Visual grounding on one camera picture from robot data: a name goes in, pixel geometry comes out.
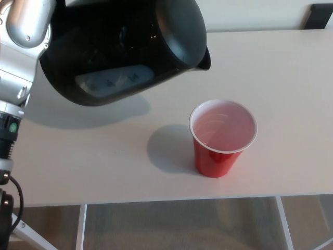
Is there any black electric kettle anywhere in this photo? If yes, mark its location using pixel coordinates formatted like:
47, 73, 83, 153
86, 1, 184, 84
39, 0, 212, 107

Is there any red plastic cup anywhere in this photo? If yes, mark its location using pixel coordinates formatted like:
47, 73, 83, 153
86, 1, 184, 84
189, 98, 258, 179

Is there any grey mesh table shelf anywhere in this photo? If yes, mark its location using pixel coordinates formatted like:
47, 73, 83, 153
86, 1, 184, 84
84, 197, 287, 250

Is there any white table leg frame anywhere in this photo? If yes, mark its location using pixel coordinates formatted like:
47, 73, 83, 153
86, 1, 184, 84
274, 195, 333, 250
11, 204, 88, 250

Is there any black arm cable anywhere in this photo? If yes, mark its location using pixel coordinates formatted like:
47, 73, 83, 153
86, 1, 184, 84
7, 176, 24, 232

